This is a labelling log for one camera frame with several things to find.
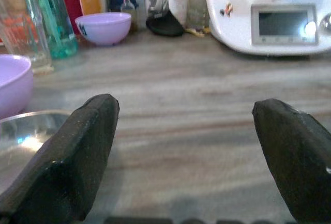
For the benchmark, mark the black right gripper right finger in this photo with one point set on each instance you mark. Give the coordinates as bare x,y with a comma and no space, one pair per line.
297,156

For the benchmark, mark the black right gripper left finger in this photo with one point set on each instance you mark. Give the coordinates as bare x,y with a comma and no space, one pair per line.
69,162

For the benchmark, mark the clear glass plate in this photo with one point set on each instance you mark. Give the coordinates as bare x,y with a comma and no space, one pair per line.
19,143

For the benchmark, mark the plain lilac bowl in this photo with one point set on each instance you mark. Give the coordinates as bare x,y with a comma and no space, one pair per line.
13,81

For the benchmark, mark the white kitchen food processor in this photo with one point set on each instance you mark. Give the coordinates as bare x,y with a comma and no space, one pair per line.
269,24

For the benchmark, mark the lilac bowl with print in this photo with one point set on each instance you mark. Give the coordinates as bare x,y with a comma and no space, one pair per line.
104,28

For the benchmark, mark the clear drinking glass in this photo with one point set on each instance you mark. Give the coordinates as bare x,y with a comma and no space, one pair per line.
19,32

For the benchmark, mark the teal clear water bottle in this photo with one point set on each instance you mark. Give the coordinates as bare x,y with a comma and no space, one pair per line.
51,19

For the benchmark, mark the red box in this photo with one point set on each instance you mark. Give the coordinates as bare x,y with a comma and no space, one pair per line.
69,0

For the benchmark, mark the small red-capped bottle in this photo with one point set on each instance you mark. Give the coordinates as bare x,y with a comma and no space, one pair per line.
128,9

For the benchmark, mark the black round lid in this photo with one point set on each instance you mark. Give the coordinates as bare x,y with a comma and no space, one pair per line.
164,24

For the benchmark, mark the tall clear glass jar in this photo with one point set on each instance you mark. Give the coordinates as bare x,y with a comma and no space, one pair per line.
197,4

